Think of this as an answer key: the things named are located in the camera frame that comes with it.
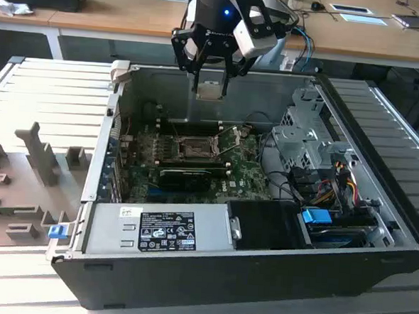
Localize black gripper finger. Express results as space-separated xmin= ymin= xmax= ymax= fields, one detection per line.
xmin=202 ymin=35 xmax=255 ymax=98
xmin=168 ymin=22 xmax=208 ymax=94

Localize square silver CPU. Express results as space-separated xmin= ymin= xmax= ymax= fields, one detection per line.
xmin=195 ymin=80 xmax=224 ymax=102

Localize metal socket cover frame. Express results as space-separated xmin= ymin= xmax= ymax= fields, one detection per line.
xmin=212 ymin=123 xmax=244 ymax=157

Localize CPU socket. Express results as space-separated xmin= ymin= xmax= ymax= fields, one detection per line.
xmin=173 ymin=135 xmax=222 ymax=164

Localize pale grey office chair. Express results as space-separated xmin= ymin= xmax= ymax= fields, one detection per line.
xmin=252 ymin=24 xmax=293 ymax=71

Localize wooden office desk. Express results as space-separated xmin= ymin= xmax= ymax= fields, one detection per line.
xmin=0 ymin=0 xmax=90 ymax=61
xmin=47 ymin=0 xmax=419 ymax=70

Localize beige case latch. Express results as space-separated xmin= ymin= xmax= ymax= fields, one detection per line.
xmin=109 ymin=60 xmax=132 ymax=96

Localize silver metal drive cage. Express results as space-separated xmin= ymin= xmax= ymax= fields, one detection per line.
xmin=268 ymin=84 xmax=360 ymax=173

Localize green motherboard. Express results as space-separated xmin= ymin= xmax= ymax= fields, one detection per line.
xmin=116 ymin=117 xmax=280 ymax=214

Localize black graphics card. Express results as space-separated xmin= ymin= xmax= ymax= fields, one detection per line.
xmin=157 ymin=166 xmax=213 ymax=194

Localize pale blue desk plate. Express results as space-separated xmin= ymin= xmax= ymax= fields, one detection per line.
xmin=339 ymin=12 xmax=392 ymax=26

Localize black plastic fan shroud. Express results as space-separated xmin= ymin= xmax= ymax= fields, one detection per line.
xmin=223 ymin=197 xmax=316 ymax=255

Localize blue disk carrier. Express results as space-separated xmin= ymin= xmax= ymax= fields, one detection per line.
xmin=300 ymin=207 xmax=334 ymax=228

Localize crumpled white paper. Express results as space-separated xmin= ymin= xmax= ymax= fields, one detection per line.
xmin=0 ymin=0 xmax=35 ymax=18

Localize grey flat tablet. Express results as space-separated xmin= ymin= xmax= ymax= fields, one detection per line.
xmin=391 ymin=13 xmax=419 ymax=31

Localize grey power supply unit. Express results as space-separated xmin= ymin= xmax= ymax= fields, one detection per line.
xmin=84 ymin=195 xmax=238 ymax=264

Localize black hard disk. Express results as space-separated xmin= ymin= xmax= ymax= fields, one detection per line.
xmin=307 ymin=223 xmax=369 ymax=251

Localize grey parts rack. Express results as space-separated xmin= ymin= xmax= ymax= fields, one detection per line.
xmin=0 ymin=119 xmax=94 ymax=256

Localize black open PC case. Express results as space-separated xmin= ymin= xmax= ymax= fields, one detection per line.
xmin=42 ymin=57 xmax=419 ymax=314

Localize blue case latch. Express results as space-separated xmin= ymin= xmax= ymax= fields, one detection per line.
xmin=48 ymin=224 xmax=67 ymax=241

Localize green RAM stick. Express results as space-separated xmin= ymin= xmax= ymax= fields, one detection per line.
xmin=0 ymin=205 xmax=38 ymax=219

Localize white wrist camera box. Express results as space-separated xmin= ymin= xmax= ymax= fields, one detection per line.
xmin=232 ymin=4 xmax=281 ymax=61

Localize blue cable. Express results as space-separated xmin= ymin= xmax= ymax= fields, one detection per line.
xmin=289 ymin=25 xmax=316 ymax=70

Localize thin red wire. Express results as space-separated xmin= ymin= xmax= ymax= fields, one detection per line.
xmin=124 ymin=116 xmax=136 ymax=141

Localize yellow red power wires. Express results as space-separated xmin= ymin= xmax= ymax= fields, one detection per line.
xmin=312 ymin=159 xmax=360 ymax=207

